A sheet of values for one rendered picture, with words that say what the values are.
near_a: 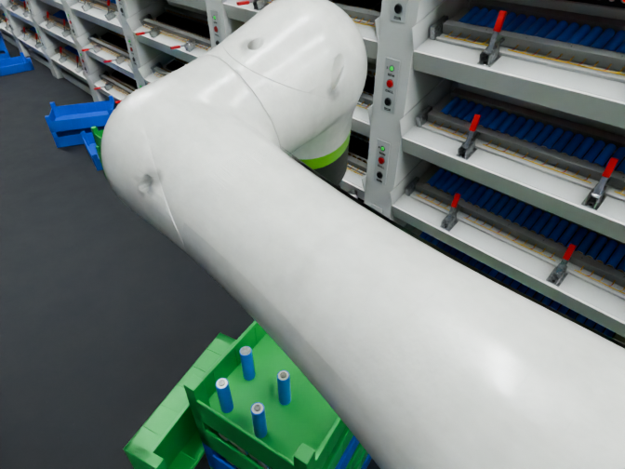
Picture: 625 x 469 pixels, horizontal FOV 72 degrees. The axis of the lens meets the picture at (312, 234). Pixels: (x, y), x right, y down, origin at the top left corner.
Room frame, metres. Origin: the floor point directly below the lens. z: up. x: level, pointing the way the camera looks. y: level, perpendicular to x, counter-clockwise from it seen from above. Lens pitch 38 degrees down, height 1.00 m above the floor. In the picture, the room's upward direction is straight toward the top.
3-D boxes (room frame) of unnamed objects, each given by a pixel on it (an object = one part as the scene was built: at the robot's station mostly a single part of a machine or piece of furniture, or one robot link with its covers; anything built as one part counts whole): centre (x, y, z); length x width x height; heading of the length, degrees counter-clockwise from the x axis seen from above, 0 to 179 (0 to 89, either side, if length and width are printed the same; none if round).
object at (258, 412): (0.31, 0.07, 0.44); 0.02 x 0.02 x 0.06
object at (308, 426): (0.41, 0.01, 0.44); 0.30 x 0.20 x 0.08; 148
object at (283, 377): (0.36, 0.04, 0.44); 0.02 x 0.02 x 0.06
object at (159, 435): (0.50, 0.25, 0.10); 0.30 x 0.08 x 0.20; 154
